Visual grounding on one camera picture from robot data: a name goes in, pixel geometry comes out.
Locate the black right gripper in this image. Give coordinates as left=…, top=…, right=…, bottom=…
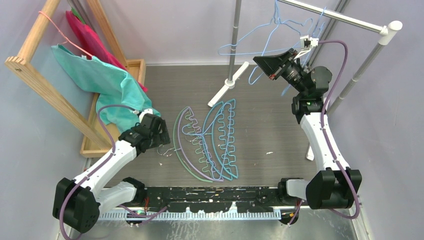
left=254, top=48, right=308, bottom=96

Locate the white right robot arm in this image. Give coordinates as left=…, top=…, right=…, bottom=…
left=253, top=48, right=362, bottom=210

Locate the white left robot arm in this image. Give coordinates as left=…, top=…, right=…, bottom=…
left=52, top=112, right=171, bottom=234

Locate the green notched hanger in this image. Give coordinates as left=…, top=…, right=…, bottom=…
left=172, top=106, right=213, bottom=183

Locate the teal cloth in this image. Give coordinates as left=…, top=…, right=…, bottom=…
left=51, top=44, right=153, bottom=112

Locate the purple notched hanger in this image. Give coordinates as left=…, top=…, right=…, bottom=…
left=176, top=106, right=225, bottom=182

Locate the teal notched hanger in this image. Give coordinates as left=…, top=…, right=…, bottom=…
left=198, top=102, right=234, bottom=181
left=202, top=98, right=240, bottom=181

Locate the metal garment rack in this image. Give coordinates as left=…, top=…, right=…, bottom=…
left=205, top=0, right=404, bottom=161

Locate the red cloth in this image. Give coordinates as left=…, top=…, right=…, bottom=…
left=65, top=11, right=127, bottom=71

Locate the pink hanger on rack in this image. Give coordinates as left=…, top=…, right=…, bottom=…
left=38, top=11, right=93, bottom=58

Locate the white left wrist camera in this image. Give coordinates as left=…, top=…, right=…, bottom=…
left=132, top=108, right=155, bottom=125

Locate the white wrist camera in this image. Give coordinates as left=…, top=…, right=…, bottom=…
left=132, top=108, right=155, bottom=125
left=294, top=35, right=320, bottom=60

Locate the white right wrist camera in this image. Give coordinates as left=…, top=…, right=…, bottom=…
left=294, top=35, right=320, bottom=60

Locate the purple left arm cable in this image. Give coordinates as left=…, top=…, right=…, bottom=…
left=58, top=104, right=147, bottom=240

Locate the wooden clothes rack frame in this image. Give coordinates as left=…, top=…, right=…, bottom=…
left=4, top=0, right=146, bottom=158

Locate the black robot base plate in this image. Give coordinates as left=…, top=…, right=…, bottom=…
left=114, top=186, right=311, bottom=215

